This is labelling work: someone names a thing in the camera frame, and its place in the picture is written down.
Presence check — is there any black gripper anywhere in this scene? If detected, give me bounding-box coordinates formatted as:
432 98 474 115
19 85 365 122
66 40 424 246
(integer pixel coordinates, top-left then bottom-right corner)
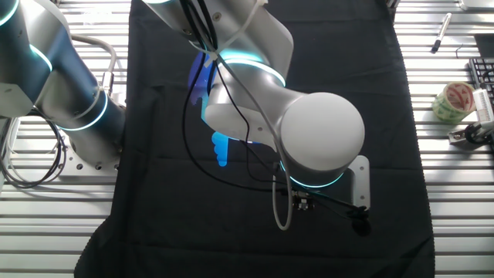
291 187 316 212

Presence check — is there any black cloth with blue print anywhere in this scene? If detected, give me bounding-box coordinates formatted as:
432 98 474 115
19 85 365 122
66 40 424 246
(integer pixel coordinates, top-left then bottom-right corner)
73 0 436 278

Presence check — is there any clear packing tape roll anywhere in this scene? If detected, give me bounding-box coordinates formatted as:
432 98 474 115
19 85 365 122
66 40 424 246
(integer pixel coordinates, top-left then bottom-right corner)
431 81 476 125

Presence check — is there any silver marker pen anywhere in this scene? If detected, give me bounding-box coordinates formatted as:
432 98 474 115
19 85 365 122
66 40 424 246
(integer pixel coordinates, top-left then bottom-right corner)
430 12 452 54

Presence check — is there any black keyboard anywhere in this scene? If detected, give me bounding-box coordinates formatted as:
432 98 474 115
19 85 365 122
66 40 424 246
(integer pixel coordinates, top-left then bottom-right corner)
468 57 494 105

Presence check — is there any dark grey box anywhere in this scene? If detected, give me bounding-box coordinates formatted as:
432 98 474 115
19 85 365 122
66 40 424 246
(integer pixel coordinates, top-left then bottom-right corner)
474 33 494 59

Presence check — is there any grey flat device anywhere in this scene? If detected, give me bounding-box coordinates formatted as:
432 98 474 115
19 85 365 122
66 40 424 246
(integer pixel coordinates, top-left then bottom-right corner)
458 0 494 12

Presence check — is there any grey arm cable loop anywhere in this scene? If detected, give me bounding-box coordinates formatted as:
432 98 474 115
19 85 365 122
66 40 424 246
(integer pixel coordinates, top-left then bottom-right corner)
208 0 295 232

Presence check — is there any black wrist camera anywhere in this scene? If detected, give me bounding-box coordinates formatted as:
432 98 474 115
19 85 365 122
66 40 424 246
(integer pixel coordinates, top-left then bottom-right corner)
347 205 373 238

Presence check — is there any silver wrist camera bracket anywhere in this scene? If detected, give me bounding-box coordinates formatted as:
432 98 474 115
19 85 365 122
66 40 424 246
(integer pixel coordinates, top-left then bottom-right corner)
345 154 371 212

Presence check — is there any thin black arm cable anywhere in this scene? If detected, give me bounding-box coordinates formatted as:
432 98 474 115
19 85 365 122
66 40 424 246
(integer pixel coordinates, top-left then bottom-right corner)
192 0 366 217

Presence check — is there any long black arm cable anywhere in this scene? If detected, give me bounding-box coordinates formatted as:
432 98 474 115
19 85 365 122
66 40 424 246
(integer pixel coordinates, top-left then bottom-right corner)
181 0 290 193

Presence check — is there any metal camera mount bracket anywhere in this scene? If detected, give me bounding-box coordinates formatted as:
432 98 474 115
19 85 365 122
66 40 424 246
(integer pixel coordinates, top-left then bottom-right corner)
447 127 482 147

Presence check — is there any black camera cable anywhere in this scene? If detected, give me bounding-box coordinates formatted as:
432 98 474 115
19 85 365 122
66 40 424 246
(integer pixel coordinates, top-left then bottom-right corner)
464 122 494 146

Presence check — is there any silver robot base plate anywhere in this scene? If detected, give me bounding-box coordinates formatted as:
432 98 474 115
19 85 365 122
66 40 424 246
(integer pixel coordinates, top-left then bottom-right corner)
57 134 120 178

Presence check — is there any black cable bundle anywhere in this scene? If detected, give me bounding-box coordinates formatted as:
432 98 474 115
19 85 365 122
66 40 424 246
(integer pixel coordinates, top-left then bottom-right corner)
0 111 69 190

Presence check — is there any thick grey robot base cable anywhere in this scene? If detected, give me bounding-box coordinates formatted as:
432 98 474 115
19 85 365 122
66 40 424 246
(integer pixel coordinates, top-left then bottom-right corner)
69 33 119 97

